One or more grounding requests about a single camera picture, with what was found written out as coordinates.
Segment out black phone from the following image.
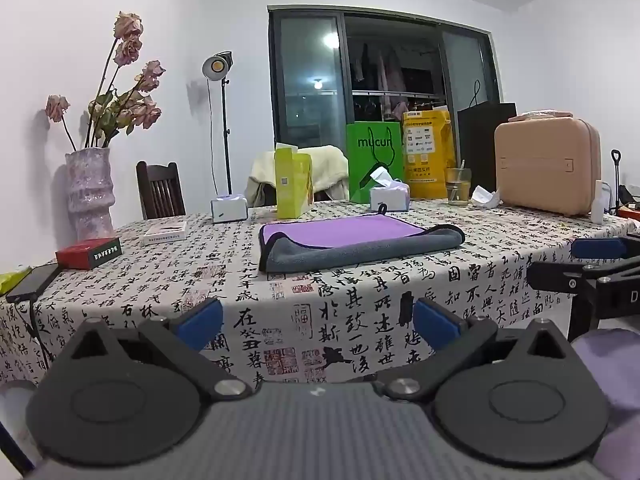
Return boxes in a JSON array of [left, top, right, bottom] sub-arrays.
[[5, 262, 62, 303]]

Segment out dried pink roses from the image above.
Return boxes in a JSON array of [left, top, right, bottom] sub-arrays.
[[45, 10, 167, 150]]

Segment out small white tissue box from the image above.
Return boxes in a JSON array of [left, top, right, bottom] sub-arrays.
[[210, 193, 249, 224]]

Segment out white flat box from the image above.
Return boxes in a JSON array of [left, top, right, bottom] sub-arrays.
[[141, 221, 189, 246]]

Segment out black cable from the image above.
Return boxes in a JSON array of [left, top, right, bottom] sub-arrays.
[[22, 299, 56, 376]]

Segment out yellow plastic bag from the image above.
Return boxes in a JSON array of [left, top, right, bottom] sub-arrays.
[[403, 105, 457, 199]]

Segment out hanging clothes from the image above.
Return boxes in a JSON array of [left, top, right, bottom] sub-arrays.
[[349, 42, 441, 122]]

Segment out green paper bag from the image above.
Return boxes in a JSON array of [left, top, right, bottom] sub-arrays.
[[346, 121, 405, 204]]

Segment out dark framed sliding window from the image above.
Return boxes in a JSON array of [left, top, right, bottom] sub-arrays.
[[268, 5, 503, 148]]

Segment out crumpled white tissue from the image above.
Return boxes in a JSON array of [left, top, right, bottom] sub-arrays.
[[471, 186, 502, 209]]

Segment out pink hard case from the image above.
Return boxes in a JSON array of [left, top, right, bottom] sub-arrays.
[[494, 110, 603, 217]]

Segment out white bottle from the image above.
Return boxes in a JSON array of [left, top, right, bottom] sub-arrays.
[[591, 180, 612, 224]]

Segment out yellow-green packet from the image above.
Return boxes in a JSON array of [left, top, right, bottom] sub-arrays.
[[0, 267, 33, 297]]

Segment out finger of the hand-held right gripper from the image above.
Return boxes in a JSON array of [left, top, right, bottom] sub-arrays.
[[526, 259, 640, 307], [571, 232, 640, 264]]

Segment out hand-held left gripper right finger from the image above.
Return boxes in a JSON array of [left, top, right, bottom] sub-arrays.
[[383, 298, 572, 403]]

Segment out black paper bag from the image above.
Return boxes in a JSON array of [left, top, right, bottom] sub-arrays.
[[456, 102, 518, 193]]

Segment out yellow-green carton box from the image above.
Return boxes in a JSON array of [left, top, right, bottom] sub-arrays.
[[273, 143, 315, 219]]

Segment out red flat box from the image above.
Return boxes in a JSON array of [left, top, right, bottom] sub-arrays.
[[55, 238, 122, 270]]

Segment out purple and grey towel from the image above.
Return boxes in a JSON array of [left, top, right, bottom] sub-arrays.
[[258, 212, 466, 273]]

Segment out chair with cream cloth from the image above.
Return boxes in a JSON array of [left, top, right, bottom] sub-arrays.
[[245, 145, 350, 207]]

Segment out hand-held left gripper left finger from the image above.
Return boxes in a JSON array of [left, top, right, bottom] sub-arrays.
[[70, 298, 252, 403]]

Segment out black trolley handle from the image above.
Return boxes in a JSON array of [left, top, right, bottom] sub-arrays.
[[610, 149, 640, 218]]

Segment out light purple cloth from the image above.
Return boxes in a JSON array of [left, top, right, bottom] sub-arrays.
[[570, 327, 640, 478]]

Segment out dark wooden chair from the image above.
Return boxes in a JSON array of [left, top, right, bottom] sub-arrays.
[[136, 161, 187, 220]]

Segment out white tissue box with tissue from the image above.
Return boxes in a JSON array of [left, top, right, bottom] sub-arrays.
[[369, 166, 411, 213]]

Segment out studio lamp on stand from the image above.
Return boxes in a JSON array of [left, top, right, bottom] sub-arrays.
[[201, 50, 236, 196]]

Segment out pale purple ceramic vase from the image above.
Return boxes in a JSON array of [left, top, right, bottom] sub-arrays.
[[65, 147, 122, 242]]

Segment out calligraphy print tablecloth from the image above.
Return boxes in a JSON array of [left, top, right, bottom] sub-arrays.
[[0, 198, 640, 392]]

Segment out glass cup with straw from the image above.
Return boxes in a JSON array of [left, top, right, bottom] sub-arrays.
[[445, 160, 473, 206]]

